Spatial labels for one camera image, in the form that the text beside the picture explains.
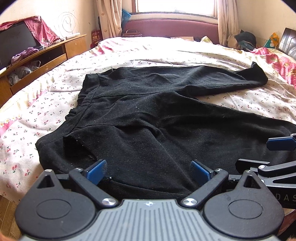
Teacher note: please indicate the purple clothes in cabinet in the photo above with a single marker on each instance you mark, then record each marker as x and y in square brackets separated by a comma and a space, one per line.
[24, 54]

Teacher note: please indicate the pink cloth on television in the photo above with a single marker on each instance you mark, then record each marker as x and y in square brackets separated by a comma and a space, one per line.
[39, 29]

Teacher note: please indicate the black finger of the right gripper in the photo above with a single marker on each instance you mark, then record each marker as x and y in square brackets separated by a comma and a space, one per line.
[284, 180]

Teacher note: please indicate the right beige curtain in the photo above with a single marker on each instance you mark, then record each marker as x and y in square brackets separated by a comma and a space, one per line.
[227, 23]

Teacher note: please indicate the wooden TV cabinet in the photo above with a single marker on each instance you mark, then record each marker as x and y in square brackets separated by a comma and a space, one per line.
[49, 57]

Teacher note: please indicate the black television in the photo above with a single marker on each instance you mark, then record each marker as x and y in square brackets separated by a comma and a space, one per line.
[14, 40]

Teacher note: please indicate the dark clothes pile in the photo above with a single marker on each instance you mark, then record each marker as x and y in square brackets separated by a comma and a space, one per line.
[246, 40]

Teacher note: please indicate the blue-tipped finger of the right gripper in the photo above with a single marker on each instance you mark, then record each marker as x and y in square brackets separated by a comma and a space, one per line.
[279, 144]

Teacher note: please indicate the blue bag by window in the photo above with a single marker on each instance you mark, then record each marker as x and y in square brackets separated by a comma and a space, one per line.
[125, 17]

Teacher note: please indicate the red box by curtain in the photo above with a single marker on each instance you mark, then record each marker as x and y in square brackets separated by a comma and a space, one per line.
[96, 37]

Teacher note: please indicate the pink floral quilt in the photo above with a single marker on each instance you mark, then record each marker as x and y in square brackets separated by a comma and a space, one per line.
[283, 64]

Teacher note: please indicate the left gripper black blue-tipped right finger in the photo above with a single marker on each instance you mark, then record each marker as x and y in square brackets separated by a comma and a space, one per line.
[240, 209]

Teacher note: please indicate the black pants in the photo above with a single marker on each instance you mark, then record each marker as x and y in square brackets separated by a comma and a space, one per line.
[149, 124]

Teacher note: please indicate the left beige curtain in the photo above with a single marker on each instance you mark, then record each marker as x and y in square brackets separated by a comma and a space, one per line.
[110, 13]

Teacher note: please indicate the beige curtain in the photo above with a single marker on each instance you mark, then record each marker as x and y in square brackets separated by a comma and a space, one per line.
[110, 13]
[227, 23]

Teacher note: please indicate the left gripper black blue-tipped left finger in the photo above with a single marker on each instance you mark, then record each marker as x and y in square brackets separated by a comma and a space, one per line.
[59, 206]

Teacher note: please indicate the brown handbag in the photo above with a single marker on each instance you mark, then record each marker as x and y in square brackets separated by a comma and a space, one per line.
[131, 33]

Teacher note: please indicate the dark brown headboard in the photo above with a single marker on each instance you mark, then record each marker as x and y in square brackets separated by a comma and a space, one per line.
[287, 43]

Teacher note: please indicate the maroon padded window bench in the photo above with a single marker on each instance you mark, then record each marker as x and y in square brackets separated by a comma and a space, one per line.
[173, 28]

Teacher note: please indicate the cherry print bed sheet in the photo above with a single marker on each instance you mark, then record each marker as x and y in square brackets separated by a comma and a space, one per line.
[41, 107]

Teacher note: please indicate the yellow green cartoon cushion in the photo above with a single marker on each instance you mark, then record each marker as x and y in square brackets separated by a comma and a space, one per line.
[273, 41]

